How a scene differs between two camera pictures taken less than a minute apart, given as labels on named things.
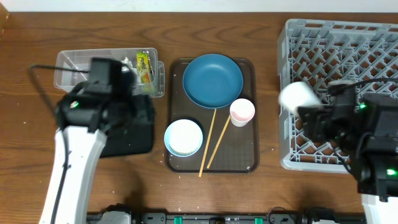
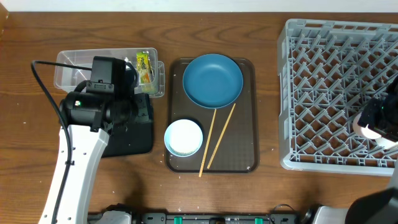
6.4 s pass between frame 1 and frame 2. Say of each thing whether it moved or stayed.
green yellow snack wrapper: stayed
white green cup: moved
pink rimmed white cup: moved
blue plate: stayed
